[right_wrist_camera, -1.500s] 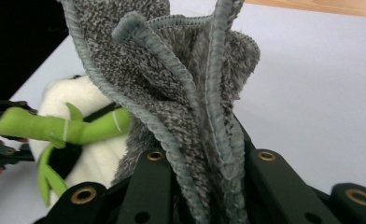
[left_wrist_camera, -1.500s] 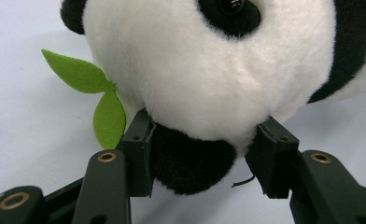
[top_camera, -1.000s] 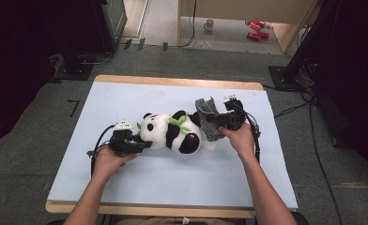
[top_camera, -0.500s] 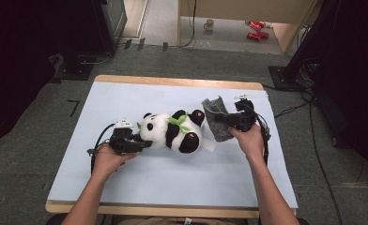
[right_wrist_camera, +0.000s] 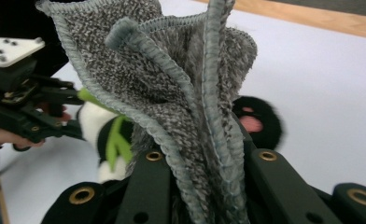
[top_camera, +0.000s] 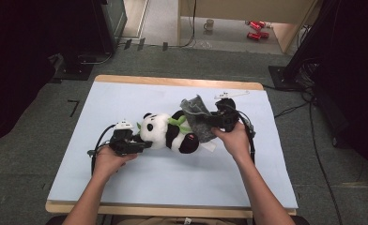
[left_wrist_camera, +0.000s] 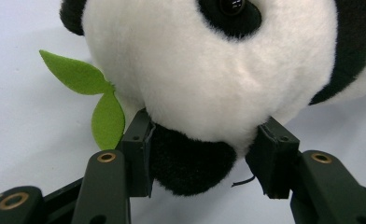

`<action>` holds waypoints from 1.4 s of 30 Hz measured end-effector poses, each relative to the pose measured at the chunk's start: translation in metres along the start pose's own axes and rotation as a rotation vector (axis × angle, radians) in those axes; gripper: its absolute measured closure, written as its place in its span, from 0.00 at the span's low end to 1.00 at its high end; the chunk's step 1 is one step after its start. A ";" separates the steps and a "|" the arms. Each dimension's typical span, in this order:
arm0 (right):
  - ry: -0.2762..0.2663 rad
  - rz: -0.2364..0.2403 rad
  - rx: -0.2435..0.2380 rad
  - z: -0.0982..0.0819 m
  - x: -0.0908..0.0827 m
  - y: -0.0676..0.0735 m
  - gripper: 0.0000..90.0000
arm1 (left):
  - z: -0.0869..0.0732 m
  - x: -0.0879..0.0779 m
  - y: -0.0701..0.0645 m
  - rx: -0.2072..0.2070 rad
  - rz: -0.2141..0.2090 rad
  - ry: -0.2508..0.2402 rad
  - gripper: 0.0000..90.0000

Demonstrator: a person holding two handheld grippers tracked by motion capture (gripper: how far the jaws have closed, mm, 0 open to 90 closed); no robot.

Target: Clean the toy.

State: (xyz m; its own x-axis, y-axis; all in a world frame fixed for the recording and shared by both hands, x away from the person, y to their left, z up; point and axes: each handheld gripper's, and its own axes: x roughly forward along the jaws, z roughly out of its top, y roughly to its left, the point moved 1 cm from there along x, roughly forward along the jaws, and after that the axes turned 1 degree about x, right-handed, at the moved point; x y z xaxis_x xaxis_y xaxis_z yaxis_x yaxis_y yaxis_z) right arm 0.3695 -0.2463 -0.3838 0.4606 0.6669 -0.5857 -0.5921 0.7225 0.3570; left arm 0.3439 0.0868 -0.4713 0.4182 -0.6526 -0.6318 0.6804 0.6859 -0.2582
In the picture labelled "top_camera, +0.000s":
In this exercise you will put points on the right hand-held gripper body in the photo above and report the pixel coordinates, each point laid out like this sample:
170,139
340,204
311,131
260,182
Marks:
226,114

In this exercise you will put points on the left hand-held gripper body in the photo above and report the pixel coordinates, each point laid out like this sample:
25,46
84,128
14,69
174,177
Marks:
122,140

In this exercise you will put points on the grey fluffy cloth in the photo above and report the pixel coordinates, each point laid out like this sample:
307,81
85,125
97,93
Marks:
197,112

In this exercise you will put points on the panda plush toy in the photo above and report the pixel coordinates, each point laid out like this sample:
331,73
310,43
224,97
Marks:
158,129

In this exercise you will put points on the person's left hand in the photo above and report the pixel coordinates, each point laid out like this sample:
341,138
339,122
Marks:
108,162

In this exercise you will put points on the person's right hand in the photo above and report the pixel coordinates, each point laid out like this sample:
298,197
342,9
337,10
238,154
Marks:
235,142

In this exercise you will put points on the wooden table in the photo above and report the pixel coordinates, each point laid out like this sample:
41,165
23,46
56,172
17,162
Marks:
172,82

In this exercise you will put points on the angled black tape mark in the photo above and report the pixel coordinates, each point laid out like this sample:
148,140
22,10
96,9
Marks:
75,104

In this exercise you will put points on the person's lap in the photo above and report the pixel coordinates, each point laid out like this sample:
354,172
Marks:
147,222

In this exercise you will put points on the red can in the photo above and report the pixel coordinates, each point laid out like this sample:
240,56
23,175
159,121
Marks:
254,26
264,34
262,23
253,36

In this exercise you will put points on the black tape strip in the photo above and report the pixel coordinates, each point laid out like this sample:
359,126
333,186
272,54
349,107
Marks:
165,46
141,44

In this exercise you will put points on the black stand base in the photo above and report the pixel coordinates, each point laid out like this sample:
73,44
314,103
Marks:
74,70

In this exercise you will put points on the beige mug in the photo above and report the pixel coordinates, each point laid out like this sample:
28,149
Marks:
208,24

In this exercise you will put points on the beige wooden desk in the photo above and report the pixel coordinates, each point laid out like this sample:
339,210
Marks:
235,7

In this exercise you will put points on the black cabinet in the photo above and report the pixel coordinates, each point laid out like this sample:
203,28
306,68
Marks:
105,28

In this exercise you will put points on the black metal stand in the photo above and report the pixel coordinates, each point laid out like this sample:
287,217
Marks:
310,37

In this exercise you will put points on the dark curtain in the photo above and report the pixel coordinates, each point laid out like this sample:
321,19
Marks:
16,62
360,78

